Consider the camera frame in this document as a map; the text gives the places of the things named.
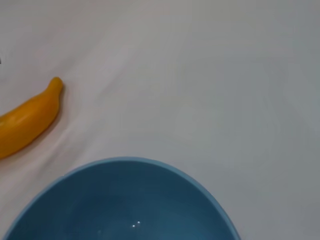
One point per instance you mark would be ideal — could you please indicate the blue ceramic bowl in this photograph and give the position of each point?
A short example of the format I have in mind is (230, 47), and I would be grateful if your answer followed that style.
(130, 200)

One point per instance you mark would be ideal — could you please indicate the yellow banana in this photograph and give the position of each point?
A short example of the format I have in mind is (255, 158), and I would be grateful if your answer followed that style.
(27, 117)

